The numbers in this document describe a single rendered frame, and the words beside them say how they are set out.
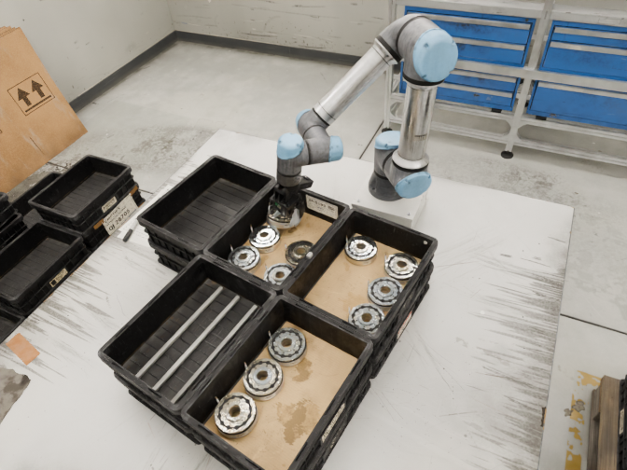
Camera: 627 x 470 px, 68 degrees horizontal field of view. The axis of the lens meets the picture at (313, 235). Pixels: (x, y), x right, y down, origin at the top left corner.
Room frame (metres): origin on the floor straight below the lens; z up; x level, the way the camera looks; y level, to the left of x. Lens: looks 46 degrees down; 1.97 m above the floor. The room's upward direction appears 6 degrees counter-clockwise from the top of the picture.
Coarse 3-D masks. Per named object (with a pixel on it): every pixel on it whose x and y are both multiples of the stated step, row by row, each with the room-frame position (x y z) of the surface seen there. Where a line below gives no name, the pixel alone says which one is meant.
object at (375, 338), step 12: (348, 216) 1.06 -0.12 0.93; (372, 216) 1.04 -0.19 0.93; (336, 228) 1.01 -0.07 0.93; (408, 228) 0.98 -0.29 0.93; (324, 240) 0.97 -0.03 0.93; (432, 240) 0.92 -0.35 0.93; (432, 252) 0.88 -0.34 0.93; (420, 264) 0.83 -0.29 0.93; (288, 288) 0.80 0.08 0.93; (408, 288) 0.75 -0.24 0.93; (396, 300) 0.72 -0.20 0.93; (324, 312) 0.71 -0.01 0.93; (396, 312) 0.69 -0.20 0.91; (348, 324) 0.67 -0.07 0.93; (384, 324) 0.65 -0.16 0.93; (372, 336) 0.62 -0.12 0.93
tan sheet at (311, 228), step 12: (312, 216) 1.18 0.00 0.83; (288, 228) 1.13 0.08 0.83; (300, 228) 1.12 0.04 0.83; (312, 228) 1.12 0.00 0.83; (324, 228) 1.11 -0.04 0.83; (288, 240) 1.08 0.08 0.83; (300, 240) 1.07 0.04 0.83; (312, 240) 1.07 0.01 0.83; (276, 252) 1.03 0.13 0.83; (264, 264) 0.98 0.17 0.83
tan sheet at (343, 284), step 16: (336, 272) 0.92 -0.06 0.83; (352, 272) 0.91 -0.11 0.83; (368, 272) 0.90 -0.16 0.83; (320, 288) 0.86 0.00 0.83; (336, 288) 0.86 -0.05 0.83; (352, 288) 0.85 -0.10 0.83; (320, 304) 0.80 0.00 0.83; (336, 304) 0.80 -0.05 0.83; (352, 304) 0.79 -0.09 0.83; (368, 320) 0.73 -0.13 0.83
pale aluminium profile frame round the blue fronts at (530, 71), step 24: (552, 0) 2.40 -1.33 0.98; (504, 72) 2.46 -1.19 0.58; (528, 72) 2.39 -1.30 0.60; (552, 72) 2.34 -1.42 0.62; (528, 96) 2.42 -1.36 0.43; (384, 120) 2.82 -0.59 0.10; (528, 120) 2.37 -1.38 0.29; (552, 120) 2.33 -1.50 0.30; (528, 144) 2.35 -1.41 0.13; (552, 144) 2.31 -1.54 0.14
